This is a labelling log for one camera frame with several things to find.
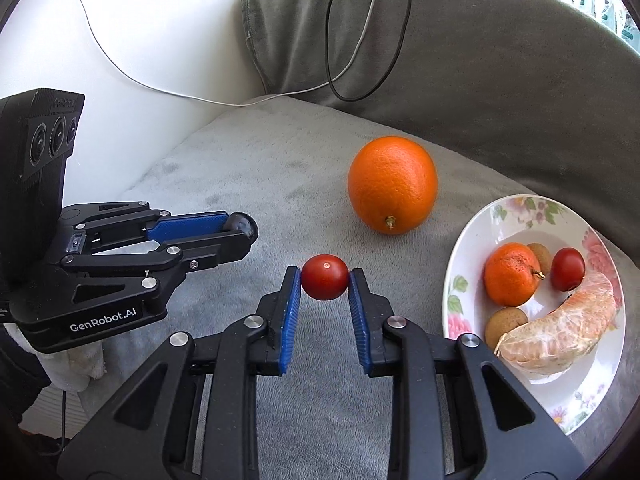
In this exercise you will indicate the small brown round fruit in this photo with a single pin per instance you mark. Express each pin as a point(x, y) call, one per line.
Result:
point(505, 325)
point(542, 257)

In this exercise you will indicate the grey cushion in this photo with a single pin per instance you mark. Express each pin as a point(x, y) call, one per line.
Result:
point(280, 185)
point(500, 85)

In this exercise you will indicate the grey back cushion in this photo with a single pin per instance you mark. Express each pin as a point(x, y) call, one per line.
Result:
point(500, 85)

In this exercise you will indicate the light patterned cloth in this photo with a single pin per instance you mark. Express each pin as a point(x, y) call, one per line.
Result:
point(607, 5)

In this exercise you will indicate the small tangerine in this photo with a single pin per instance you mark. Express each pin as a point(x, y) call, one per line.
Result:
point(510, 275)

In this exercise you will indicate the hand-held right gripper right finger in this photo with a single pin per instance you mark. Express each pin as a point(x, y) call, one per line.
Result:
point(359, 320)

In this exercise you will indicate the peeled citrus segment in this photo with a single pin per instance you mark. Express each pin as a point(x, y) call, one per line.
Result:
point(555, 335)

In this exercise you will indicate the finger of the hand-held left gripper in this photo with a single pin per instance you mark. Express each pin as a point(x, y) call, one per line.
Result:
point(215, 250)
point(190, 226)

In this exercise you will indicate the large orange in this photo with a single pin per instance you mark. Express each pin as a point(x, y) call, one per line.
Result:
point(392, 185)

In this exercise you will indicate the dark purple grape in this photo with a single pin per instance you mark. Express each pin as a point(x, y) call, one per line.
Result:
point(241, 223)

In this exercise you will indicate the red cherry tomato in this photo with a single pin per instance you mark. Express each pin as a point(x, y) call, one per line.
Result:
point(324, 277)
point(567, 270)

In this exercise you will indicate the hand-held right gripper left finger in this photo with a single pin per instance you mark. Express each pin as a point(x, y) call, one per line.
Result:
point(291, 320)

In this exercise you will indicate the white floral plate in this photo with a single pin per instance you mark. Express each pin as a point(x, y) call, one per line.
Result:
point(550, 390)

